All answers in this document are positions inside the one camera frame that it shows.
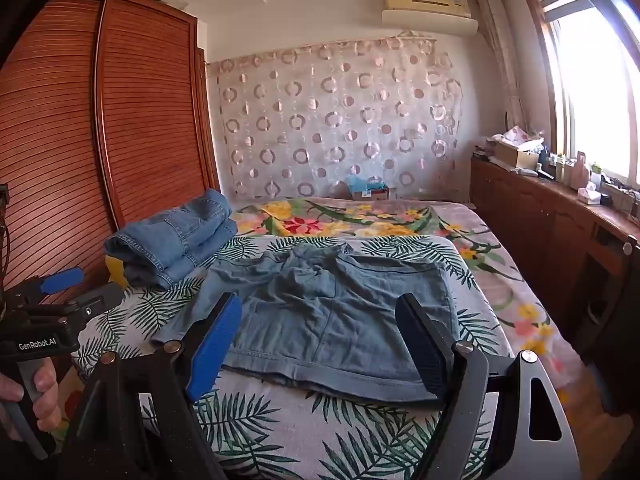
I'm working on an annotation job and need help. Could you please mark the brown slatted wooden wardrobe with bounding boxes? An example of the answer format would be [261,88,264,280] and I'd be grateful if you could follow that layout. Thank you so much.
[0,0,222,307]

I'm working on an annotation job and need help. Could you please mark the wall air conditioner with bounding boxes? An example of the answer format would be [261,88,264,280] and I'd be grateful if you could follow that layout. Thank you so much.
[381,0,479,37]

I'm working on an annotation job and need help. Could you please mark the person's left hand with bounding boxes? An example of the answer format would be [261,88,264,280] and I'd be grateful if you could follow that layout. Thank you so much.
[0,359,62,435]

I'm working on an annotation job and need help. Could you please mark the crumpled pink white paper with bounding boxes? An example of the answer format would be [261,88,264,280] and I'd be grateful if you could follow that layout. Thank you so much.
[491,126,547,152]

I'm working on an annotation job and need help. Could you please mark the low cardboard box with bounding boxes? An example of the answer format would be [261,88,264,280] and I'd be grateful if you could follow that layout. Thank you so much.
[350,186,399,202]

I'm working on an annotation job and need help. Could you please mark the bright window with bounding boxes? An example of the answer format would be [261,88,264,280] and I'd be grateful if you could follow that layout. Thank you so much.
[522,0,640,191]

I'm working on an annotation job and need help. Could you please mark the palm leaf printed sheet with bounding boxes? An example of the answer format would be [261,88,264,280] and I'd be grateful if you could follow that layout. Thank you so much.
[70,232,517,480]

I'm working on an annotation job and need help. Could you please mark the yellow cloth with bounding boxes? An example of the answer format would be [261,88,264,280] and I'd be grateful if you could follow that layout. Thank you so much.
[106,256,129,290]

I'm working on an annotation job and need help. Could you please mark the blue plastic bag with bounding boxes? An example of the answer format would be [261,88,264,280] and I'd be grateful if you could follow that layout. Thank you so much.
[347,175,390,195]

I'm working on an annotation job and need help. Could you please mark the folded blue jeans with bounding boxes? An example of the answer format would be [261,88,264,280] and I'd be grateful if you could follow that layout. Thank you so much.
[122,219,239,292]
[104,189,232,267]

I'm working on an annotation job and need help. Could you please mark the circle patterned sheer curtain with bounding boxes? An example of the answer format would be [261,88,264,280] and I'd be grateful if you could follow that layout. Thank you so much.
[206,34,467,202]

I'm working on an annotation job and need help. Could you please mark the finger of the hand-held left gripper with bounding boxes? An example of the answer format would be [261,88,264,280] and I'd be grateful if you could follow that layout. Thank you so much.
[27,285,124,322]
[9,267,86,307]

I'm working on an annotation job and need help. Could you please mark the white drape curtain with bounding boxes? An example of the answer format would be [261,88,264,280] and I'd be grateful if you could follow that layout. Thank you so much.
[476,0,527,133]

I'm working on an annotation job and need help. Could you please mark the floral blanket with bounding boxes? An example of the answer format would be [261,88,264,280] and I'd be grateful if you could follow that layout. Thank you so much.
[50,195,587,480]

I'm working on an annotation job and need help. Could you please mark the grey-blue short pants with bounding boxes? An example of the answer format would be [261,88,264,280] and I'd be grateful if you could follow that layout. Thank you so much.
[150,241,461,407]

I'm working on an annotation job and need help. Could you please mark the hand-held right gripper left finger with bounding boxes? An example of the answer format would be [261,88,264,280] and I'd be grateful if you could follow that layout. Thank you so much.
[57,292,243,480]

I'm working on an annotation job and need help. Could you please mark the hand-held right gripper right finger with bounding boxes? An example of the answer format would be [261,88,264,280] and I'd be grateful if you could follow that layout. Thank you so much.
[395,293,583,480]

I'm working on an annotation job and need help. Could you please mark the open cardboard box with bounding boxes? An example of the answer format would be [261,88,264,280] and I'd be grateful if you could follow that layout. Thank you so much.
[494,139,542,171]

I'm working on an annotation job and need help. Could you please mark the long wooden cabinet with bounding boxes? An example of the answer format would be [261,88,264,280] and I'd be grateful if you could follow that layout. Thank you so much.
[469,152,640,413]

